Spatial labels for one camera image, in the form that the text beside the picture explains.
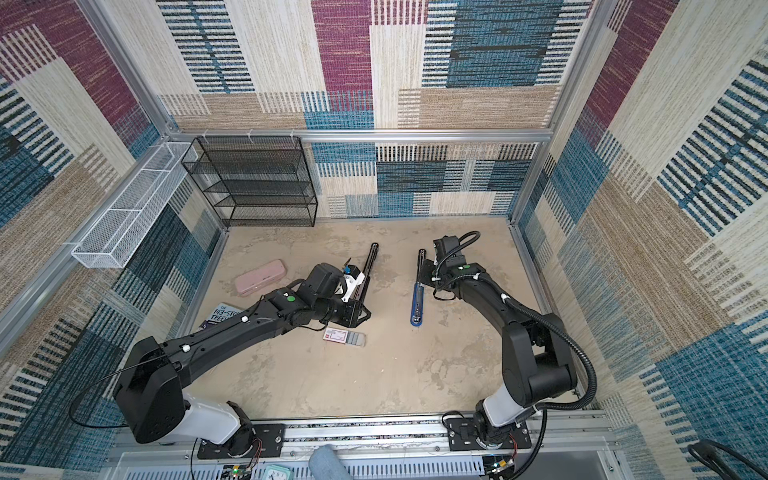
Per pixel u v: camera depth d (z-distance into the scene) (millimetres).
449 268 696
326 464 675
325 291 640
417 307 943
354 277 740
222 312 940
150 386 411
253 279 1022
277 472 676
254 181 1105
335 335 893
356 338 897
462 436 732
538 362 443
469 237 793
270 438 733
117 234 723
